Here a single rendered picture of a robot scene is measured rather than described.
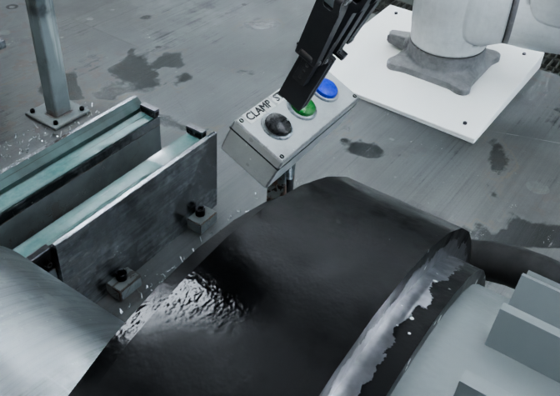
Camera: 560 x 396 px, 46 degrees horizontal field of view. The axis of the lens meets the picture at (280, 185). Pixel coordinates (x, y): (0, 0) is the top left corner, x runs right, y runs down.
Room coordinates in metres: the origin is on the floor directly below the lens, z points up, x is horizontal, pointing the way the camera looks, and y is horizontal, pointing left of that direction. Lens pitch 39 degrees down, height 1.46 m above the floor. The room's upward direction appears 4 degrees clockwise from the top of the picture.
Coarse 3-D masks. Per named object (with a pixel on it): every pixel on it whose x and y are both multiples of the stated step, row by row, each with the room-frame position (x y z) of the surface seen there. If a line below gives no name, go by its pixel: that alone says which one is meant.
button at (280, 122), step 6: (270, 114) 0.60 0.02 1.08; (276, 114) 0.60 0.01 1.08; (270, 120) 0.59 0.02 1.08; (276, 120) 0.59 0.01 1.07; (282, 120) 0.60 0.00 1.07; (288, 120) 0.60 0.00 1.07; (270, 126) 0.58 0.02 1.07; (276, 126) 0.58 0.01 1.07; (282, 126) 0.59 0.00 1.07; (288, 126) 0.59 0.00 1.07; (276, 132) 0.58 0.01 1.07; (282, 132) 0.58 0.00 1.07; (288, 132) 0.58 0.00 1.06
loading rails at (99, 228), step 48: (48, 144) 0.70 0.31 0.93; (96, 144) 0.73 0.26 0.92; (144, 144) 0.79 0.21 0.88; (192, 144) 0.75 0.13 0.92; (0, 192) 0.62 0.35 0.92; (48, 192) 0.64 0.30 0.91; (96, 192) 0.70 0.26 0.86; (144, 192) 0.64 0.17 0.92; (192, 192) 0.72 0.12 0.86; (0, 240) 0.57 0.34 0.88; (48, 240) 0.54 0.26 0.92; (96, 240) 0.56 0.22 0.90; (144, 240) 0.63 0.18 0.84; (96, 288) 0.55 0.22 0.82
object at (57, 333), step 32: (0, 256) 0.31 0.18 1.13; (0, 288) 0.26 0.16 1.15; (32, 288) 0.27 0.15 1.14; (64, 288) 0.29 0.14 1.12; (0, 320) 0.23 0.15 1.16; (32, 320) 0.24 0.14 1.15; (64, 320) 0.25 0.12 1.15; (96, 320) 0.26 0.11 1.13; (0, 352) 0.21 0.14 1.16; (32, 352) 0.21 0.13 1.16; (64, 352) 0.22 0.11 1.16; (96, 352) 0.22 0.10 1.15; (0, 384) 0.19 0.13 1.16; (32, 384) 0.19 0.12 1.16; (64, 384) 0.19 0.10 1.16
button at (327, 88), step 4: (324, 80) 0.68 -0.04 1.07; (328, 80) 0.69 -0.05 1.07; (320, 84) 0.67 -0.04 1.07; (324, 84) 0.68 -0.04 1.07; (328, 84) 0.68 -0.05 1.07; (332, 84) 0.68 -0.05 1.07; (320, 88) 0.67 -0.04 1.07; (324, 88) 0.67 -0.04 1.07; (328, 88) 0.67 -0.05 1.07; (332, 88) 0.68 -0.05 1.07; (336, 88) 0.68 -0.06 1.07; (320, 92) 0.66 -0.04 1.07; (324, 92) 0.67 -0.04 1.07; (328, 92) 0.67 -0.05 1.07; (332, 92) 0.67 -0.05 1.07; (336, 92) 0.67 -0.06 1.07; (324, 96) 0.66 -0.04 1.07; (328, 96) 0.66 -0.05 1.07; (332, 96) 0.67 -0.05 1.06
